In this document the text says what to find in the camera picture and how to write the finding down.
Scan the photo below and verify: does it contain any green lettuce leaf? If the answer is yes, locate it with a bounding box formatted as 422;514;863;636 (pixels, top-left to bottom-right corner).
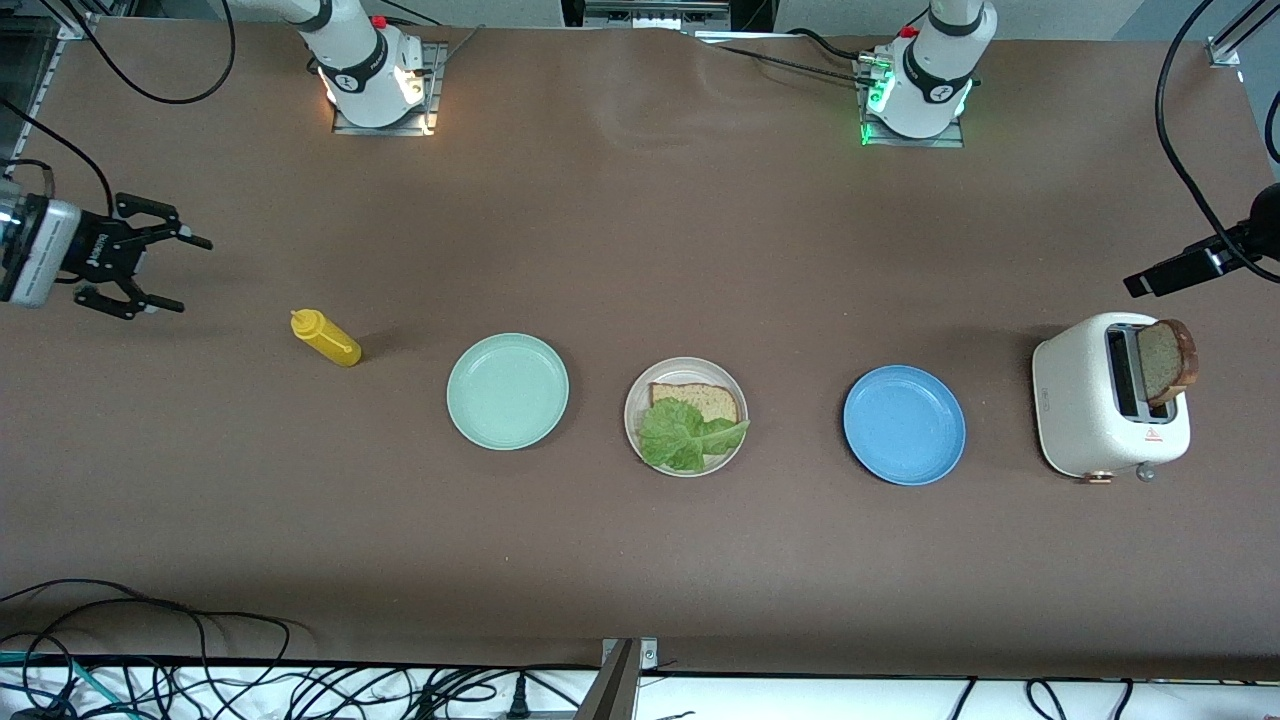
637;396;751;474

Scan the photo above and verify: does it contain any mint green plate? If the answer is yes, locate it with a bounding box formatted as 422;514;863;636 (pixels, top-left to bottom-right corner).
446;332;571;452

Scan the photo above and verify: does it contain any grey metal edge bracket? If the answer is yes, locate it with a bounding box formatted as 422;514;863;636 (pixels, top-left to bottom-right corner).
575;637;659;720

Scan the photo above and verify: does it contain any silver metal bracket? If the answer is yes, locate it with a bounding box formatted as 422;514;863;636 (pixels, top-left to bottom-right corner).
583;0;733;31

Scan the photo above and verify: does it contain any blue plate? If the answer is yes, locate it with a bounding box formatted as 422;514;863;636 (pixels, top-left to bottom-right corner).
842;364;968;488

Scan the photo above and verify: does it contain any light brown bread slice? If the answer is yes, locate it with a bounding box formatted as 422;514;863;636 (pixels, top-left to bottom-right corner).
650;382;742;426

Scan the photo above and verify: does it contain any white toaster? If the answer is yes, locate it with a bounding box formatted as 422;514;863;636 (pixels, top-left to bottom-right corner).
1031;311;1193;486

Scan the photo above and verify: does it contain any yellow mustard squeeze bottle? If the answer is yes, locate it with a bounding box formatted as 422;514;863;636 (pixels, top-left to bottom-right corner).
290;308;364;369

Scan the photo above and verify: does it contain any aluminium frame rail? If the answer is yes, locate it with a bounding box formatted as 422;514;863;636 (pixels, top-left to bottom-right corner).
0;8;103;201
1205;0;1280;71

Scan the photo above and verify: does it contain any teal cable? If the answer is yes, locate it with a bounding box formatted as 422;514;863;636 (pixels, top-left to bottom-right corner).
0;650;116;720

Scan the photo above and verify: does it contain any beige plate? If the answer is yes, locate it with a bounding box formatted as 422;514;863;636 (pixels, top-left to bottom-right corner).
623;356;749;479

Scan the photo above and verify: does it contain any bread slice with dark crust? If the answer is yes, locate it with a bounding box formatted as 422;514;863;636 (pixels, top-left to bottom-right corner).
1136;318;1200;408

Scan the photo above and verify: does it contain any black braided base cable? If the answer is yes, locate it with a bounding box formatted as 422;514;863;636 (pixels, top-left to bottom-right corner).
712;42;873;89

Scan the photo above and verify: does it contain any black smooth base cable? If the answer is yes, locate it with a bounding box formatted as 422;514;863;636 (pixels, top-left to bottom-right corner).
785;28;883;63

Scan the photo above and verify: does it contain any black looping floor cable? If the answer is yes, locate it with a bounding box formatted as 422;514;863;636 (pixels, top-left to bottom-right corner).
0;578;293;720

